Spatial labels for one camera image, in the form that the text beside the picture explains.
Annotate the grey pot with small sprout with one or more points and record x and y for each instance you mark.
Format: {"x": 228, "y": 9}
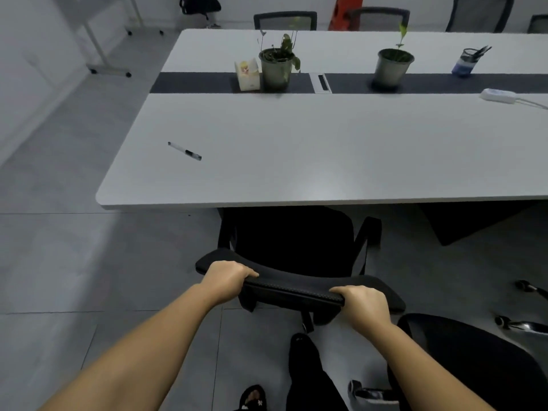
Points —
{"x": 393, "y": 64}

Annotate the dark grey table runner strip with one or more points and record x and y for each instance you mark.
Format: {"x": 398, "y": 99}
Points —
{"x": 428, "y": 83}

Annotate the blue pen holder cup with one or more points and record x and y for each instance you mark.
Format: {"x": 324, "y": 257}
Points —
{"x": 466, "y": 63}

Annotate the chrome chair base leg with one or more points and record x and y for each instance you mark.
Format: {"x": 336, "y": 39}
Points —
{"x": 370, "y": 393}
{"x": 531, "y": 288}
{"x": 520, "y": 325}

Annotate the white rolling stand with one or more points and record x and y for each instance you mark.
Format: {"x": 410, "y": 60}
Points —
{"x": 107, "y": 42}

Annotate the person's black trouser leg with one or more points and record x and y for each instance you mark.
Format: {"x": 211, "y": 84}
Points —
{"x": 310, "y": 376}

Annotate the black mesh office chair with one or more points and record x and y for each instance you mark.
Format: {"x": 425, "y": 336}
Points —
{"x": 295, "y": 261}

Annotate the white power strip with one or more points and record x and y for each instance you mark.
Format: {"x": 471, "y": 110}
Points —
{"x": 498, "y": 96}

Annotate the person's black slipper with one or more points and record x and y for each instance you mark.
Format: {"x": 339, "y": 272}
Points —
{"x": 252, "y": 398}

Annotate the person's left hand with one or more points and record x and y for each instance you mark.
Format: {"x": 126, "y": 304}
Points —
{"x": 224, "y": 280}

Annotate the white pen with black cap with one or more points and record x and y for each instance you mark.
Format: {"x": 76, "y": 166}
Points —
{"x": 184, "y": 151}

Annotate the person's right thumb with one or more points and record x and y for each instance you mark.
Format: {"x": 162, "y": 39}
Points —
{"x": 340, "y": 291}

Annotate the person's right hand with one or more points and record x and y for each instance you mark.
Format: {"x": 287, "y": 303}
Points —
{"x": 364, "y": 307}

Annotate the black bag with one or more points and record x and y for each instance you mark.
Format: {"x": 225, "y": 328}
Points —
{"x": 199, "y": 5}

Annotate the person's left forearm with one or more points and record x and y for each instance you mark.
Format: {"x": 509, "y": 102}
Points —
{"x": 137, "y": 355}

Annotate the grey pot with leafy plant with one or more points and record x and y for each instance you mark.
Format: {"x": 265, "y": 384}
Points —
{"x": 278, "y": 66}

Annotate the person's right forearm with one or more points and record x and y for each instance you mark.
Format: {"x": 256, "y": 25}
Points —
{"x": 424, "y": 372}

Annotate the person's left thumb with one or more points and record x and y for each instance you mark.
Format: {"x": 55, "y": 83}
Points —
{"x": 248, "y": 271}

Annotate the small white tissue box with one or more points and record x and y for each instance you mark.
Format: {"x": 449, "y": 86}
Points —
{"x": 248, "y": 74}

